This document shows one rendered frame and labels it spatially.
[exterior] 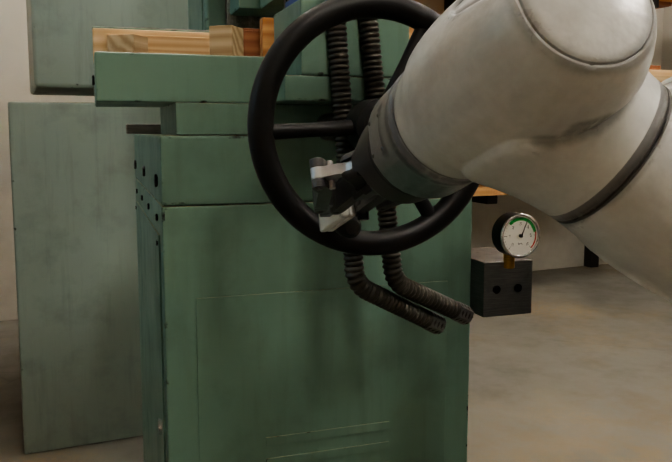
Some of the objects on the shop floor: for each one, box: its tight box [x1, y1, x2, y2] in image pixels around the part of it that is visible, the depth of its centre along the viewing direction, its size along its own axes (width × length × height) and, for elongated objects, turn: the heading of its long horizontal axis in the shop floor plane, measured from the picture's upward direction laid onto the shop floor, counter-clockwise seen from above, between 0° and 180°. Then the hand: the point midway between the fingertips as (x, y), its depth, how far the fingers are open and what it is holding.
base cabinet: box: [135, 179, 472, 462], centre depth 130 cm, size 45×58×71 cm
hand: (335, 210), depth 73 cm, fingers closed
